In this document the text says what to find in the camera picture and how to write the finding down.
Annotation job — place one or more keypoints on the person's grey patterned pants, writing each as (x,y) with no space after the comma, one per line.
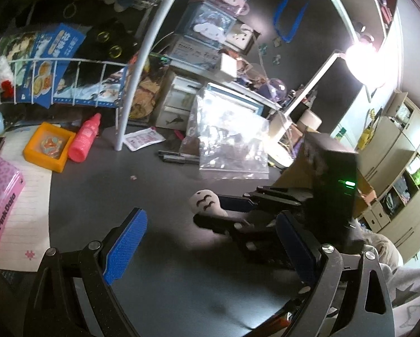
(413,302)

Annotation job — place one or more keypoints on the anime illustrated board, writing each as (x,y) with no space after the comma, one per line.
(145,91)

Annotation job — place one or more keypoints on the white paper packet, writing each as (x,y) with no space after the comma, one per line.
(143,138)

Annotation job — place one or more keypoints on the blue snack packet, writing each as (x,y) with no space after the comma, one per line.
(52,52)

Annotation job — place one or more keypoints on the white puppy face box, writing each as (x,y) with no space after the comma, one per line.
(241,38)

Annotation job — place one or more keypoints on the lined notepad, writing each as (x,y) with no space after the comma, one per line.
(34,196)

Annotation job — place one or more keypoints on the pink bottle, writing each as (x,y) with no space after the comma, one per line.
(82,144)

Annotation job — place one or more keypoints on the white paper roll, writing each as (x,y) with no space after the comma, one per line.
(310,119)

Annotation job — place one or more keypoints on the beige storage cabinet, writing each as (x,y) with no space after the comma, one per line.
(389,140)

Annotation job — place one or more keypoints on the blue anime card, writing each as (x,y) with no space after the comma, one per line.
(90,91)

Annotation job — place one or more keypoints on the clear zip bag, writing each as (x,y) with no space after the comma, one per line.
(231,147)

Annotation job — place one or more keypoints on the white drawer unit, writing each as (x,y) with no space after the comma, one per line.
(175,101)

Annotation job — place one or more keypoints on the pink patterned box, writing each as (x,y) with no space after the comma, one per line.
(3,210)

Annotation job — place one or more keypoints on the grey printed box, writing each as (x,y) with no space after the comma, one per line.
(192,52)

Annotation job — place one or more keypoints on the small white box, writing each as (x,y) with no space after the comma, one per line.
(228,66)

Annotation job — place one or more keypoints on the purple clear ball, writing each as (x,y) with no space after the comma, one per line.
(276,89)

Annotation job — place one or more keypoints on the white ghost plush toy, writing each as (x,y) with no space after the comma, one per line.
(204,200)

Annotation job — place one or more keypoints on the anime picture book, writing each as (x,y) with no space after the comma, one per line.
(17,47)

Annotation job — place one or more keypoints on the orange tray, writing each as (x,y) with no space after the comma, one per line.
(61,163)

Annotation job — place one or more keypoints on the cardboard box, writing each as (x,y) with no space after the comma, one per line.
(297,172)

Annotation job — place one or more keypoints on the black cloth with gold rings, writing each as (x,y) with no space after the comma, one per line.
(108,42)

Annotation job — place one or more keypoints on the overhead wall shelf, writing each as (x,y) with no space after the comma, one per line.
(340,3)

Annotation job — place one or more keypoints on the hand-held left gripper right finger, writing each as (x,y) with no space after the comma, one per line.
(297,252)

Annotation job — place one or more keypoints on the white desk lamp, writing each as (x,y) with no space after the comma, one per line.
(311,84)

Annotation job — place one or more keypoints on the white red plush toy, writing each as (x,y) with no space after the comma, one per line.
(1,70)

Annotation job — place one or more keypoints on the colourful round toy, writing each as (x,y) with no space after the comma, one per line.
(52,145)

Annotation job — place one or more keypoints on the stacked clear toy boxes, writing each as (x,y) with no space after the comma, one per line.
(206,24)

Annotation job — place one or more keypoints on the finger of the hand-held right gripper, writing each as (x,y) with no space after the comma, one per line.
(224,227)
(236,203)

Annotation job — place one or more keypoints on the black pen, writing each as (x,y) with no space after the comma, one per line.
(182,159)
(169,153)

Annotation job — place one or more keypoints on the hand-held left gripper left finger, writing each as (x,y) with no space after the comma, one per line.
(125,245)

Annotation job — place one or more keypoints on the blue framed clear case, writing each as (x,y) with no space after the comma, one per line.
(266,103)

